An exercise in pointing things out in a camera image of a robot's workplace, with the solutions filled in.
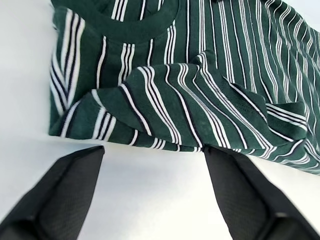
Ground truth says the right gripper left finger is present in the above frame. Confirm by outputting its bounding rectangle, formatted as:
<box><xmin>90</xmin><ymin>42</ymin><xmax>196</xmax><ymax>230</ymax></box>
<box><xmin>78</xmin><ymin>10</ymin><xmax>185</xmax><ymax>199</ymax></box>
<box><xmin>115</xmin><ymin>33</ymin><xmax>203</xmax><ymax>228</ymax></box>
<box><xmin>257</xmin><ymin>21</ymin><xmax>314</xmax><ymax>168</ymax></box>
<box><xmin>0</xmin><ymin>145</ymin><xmax>106</xmax><ymax>240</ymax></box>

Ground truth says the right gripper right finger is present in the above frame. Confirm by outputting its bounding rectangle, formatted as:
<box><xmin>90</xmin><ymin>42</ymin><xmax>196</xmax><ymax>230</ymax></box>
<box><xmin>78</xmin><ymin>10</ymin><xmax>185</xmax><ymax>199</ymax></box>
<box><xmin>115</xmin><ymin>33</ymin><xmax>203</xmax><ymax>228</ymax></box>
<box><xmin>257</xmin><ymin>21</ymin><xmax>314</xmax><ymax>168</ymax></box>
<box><xmin>203</xmin><ymin>146</ymin><xmax>320</xmax><ymax>240</ymax></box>

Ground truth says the green striped T-shirt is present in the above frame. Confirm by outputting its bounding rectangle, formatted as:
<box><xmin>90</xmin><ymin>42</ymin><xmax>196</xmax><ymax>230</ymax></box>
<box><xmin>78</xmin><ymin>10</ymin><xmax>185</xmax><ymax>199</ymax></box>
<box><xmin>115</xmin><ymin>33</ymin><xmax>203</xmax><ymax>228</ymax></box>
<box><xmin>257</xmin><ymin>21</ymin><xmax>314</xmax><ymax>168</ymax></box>
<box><xmin>47</xmin><ymin>0</ymin><xmax>320</xmax><ymax>175</ymax></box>

